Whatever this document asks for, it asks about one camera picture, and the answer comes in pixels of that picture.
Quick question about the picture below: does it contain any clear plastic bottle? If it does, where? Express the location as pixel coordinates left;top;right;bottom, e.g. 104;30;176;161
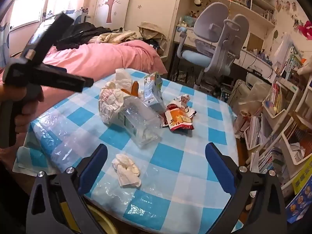
111;95;165;150

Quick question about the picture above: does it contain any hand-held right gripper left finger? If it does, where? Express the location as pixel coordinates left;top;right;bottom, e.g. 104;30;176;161
26;143;108;234

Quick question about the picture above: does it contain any beige cloth bundle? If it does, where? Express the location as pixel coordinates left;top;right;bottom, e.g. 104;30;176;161
296;63;312;76

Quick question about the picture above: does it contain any red plastic bag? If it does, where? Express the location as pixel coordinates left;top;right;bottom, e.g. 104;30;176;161
297;21;312;40

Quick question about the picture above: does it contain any blue white checked tablecloth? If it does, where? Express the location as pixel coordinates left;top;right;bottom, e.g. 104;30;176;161
13;69;240;234

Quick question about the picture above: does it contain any pink blanket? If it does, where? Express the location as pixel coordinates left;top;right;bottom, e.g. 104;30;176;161
0;40;168;125

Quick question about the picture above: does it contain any black clothes pile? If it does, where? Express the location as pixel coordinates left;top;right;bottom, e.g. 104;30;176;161
54;22;113;51

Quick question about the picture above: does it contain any white wall shelf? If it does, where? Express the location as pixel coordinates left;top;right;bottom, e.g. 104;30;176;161
190;0;279;29

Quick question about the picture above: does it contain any large clear plastic bag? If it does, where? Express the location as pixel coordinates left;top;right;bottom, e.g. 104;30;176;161
240;82;272;120

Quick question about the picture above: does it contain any white paper napkin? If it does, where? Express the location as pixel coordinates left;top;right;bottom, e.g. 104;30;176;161
114;68;133;91

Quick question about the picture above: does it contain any pile of books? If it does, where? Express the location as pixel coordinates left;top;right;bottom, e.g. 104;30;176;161
244;114;290;184

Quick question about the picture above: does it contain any khaki cloth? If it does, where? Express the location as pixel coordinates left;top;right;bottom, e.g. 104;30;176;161
137;21;168;47

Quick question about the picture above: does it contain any row of upright books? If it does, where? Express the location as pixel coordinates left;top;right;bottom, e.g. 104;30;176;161
273;43;304;78

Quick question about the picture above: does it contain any white bookshelf with books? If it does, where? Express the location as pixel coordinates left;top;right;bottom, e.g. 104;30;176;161
258;54;312;191

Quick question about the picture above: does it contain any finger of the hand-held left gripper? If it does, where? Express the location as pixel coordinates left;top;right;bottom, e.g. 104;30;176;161
29;63;95;93
22;12;75;66

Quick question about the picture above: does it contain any red white snack wrapper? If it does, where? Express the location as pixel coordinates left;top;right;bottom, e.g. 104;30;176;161
163;94;197;132

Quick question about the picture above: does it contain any yellow box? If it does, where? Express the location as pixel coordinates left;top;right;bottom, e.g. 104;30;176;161
292;162;312;195

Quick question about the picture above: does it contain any long orange peel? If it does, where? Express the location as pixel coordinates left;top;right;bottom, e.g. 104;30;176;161
121;81;140;97

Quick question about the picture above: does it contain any blue paper bag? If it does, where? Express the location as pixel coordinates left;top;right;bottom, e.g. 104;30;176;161
286;188;312;225

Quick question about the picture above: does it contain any beige clothes pile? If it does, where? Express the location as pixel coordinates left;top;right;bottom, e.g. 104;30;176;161
93;29;140;45

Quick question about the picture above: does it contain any white printer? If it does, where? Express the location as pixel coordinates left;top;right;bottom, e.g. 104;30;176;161
245;73;271;89

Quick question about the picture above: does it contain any white tissue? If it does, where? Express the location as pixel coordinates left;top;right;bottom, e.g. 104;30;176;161
112;153;142;188
98;82;128;125

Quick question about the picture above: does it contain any yellow bin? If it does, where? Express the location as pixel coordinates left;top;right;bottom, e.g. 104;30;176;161
60;200;120;234

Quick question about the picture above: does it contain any white drawer cabinet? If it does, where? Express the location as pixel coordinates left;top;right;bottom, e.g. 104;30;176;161
228;79;248;106

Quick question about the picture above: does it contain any milk carton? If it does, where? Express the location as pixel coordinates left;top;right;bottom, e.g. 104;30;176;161
143;71;166;113

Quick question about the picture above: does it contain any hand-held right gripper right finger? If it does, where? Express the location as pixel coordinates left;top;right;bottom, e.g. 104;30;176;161
205;142;287;234

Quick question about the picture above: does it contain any grey office chair blue seat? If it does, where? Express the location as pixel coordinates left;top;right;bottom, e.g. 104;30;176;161
174;2;250;90

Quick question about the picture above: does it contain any pile of clothes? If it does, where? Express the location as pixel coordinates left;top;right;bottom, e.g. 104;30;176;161
45;0;186;37

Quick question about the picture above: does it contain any person's left hand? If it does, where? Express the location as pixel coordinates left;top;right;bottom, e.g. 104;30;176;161
13;87;46;142

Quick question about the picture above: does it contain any window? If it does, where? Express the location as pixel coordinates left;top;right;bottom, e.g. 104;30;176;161
10;0;53;31

